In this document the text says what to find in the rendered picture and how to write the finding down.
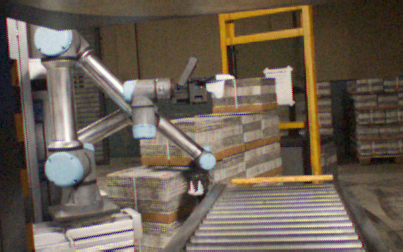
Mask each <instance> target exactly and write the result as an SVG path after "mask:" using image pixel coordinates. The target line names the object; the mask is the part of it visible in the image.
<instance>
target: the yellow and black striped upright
mask: <svg viewBox="0 0 403 252"><path fill-rule="evenodd" d="M11 74H12V82H13V97H14V105H15V113H16V129H17V137H18V152H19V160H20V168H21V183H22V191H23V199H24V215H25V222H26V230H27V246H28V252H35V246H34V230H33V222H32V215H31V198H30V190H29V183H28V167H27V159H26V151H25V135H24V127H23V112H22V104H21V88H20V86H19V77H18V62H17V59H14V58H11Z"/></svg>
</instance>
